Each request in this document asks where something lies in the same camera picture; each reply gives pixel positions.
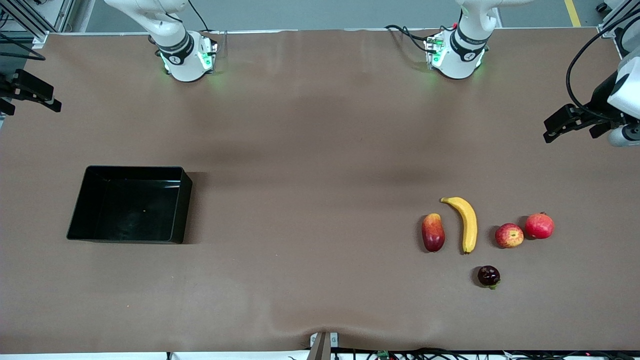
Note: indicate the red pomegranate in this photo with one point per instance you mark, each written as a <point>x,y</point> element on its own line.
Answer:
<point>539,226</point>

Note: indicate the dark purple mangosteen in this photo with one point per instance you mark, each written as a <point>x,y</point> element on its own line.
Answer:
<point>488,276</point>

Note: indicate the small green circuit board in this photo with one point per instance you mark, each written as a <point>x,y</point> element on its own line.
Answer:
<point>383,355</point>

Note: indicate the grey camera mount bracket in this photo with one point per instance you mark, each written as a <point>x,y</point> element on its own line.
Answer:
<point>320,347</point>

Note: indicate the red yellow mango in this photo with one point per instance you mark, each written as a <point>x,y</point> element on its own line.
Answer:
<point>433,232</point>

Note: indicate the yellow banana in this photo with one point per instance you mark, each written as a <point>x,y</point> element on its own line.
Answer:
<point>469,222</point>

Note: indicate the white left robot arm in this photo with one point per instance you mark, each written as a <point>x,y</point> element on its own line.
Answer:
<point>457,60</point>

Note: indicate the red yellow apple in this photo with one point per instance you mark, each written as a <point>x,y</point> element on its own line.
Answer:
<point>509,235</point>

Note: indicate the black plastic box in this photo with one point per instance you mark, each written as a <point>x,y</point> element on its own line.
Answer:
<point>125,205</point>

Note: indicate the brown table cover mat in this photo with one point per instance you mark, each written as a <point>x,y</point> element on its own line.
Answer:
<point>320,150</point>

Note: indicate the aluminium frame structure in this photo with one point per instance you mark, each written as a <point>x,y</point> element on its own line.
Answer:
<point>607,27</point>
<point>30,20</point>

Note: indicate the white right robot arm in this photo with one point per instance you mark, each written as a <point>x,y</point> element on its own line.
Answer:
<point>180,55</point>

